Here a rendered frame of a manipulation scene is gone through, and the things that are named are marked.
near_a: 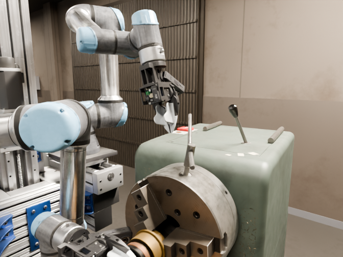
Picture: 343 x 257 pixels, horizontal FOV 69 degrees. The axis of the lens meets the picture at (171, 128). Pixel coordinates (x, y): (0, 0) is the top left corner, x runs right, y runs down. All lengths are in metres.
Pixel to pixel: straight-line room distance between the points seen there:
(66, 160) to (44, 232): 0.20
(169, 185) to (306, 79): 2.46
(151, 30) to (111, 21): 0.46
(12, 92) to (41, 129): 0.51
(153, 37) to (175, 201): 0.46
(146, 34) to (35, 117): 0.37
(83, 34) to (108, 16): 0.41
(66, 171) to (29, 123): 0.24
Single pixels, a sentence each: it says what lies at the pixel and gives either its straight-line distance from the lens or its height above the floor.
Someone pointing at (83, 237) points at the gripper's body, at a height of 1.10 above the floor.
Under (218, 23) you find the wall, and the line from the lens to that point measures 3.39.
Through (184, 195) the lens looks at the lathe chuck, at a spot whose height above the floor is 1.20.
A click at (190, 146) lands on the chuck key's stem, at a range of 0.64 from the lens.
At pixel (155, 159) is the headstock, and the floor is 1.21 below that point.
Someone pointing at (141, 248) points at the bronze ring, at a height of 1.11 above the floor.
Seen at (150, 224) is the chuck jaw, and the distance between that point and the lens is 0.67.
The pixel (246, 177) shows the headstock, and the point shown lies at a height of 1.22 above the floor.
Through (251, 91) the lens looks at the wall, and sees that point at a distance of 3.12.
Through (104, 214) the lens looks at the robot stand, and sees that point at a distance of 1.19.
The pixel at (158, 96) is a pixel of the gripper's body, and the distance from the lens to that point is 0.71.
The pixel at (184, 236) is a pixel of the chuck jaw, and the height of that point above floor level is 1.10.
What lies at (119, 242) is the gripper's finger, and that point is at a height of 1.12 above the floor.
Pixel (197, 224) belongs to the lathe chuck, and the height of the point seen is 1.13.
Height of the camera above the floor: 1.48
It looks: 10 degrees down
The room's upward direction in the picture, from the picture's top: straight up
